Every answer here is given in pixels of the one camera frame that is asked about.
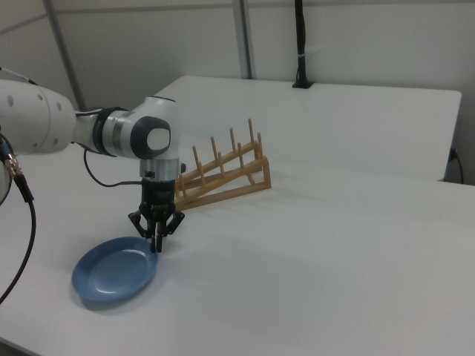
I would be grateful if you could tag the black camera stand pole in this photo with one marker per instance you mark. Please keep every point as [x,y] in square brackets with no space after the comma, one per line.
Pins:
[300,37]

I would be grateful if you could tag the wooden plate rack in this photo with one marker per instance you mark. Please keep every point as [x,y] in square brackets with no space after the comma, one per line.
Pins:
[241,191]

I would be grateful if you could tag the blue round plate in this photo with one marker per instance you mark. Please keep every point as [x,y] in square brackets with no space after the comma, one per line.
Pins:
[111,270]

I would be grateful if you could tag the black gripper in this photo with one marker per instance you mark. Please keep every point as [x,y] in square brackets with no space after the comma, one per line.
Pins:
[159,196]

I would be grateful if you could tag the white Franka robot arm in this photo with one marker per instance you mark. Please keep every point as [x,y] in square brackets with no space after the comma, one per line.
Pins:
[41,122]

